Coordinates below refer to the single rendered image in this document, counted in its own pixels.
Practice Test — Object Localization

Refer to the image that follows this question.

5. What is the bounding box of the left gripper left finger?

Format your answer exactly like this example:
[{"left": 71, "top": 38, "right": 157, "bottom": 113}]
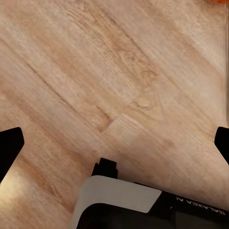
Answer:
[{"left": 0, "top": 127, "right": 24, "bottom": 183}]

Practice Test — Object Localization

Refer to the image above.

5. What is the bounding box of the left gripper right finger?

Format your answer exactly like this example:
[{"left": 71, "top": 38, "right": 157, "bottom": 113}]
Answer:
[{"left": 214, "top": 126, "right": 229, "bottom": 164}]

